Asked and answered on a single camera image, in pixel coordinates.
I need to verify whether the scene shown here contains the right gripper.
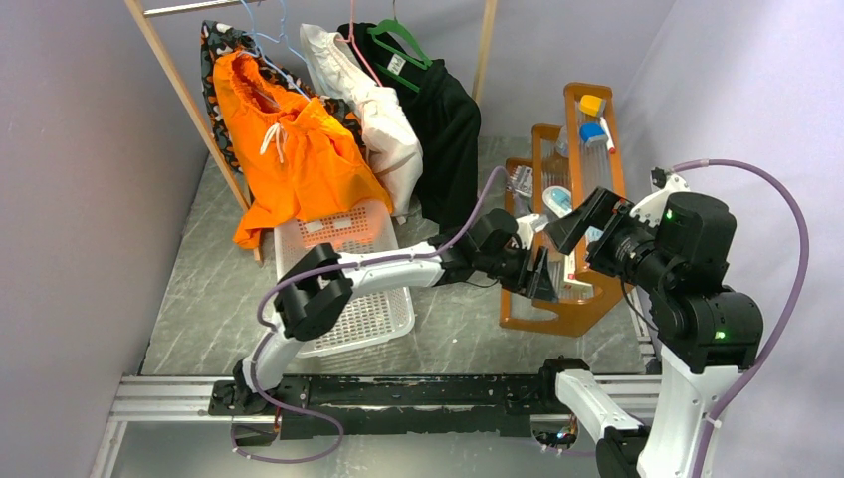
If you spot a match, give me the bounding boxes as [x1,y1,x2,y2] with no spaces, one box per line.
[543,183,676,292]

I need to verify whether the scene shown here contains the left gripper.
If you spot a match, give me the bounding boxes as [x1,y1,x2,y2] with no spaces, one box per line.
[476,240,558,305]

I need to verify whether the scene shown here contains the orange wooden shelf rack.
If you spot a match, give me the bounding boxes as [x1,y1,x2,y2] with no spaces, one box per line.
[499,82,626,337]

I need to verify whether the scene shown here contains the white plastic basket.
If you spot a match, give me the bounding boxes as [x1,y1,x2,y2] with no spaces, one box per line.
[273,200,415,359]

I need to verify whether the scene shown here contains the black shorts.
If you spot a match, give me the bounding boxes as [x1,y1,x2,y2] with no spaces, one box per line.
[337,23,482,232]

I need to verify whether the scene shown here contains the green plastic hanger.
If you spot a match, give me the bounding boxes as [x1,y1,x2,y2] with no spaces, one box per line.
[366,19,433,93]

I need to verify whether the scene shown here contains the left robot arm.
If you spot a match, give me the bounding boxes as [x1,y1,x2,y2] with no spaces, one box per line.
[233,208,558,414]

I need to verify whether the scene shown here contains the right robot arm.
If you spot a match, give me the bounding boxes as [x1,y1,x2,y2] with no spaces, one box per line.
[536,176,763,477]

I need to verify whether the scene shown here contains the white shorts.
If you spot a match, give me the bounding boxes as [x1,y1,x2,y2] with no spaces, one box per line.
[299,24,423,221]

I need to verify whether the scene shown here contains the orange shorts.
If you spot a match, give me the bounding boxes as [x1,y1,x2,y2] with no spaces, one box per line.
[213,53,393,249]

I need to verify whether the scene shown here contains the pink hanger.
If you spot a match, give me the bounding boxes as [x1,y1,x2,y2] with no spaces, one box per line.
[334,0,384,87]

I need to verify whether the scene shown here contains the patterned dark shorts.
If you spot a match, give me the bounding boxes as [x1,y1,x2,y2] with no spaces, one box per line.
[200,19,364,174]

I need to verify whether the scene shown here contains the white red box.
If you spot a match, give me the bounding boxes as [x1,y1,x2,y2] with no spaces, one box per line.
[562,254,593,294]

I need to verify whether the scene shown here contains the snack packet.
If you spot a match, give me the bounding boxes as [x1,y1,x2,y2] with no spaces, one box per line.
[510,165,533,198]

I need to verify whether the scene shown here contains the small plastic bottle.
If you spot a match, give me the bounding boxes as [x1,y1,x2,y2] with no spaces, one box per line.
[554,125,569,157]

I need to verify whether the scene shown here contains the blue eraser block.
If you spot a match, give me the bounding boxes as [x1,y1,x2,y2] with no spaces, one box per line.
[578,122,608,147]

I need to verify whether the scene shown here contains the red white marker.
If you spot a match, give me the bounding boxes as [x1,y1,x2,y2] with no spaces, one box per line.
[599,116,616,154]

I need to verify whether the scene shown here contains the yellow sponge block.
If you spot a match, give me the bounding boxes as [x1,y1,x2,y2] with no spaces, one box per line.
[578,95,606,118]

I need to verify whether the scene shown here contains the wooden clothes rack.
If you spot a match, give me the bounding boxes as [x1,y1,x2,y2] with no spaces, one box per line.
[123,0,500,265]

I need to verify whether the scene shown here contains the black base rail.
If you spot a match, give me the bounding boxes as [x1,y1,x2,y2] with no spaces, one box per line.
[207,372,570,440]

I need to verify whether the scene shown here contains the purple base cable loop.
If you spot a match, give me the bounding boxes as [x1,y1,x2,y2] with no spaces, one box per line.
[229,402,346,463]

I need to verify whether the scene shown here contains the blue wire hanger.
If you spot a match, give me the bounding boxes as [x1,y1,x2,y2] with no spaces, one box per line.
[238,0,312,101]

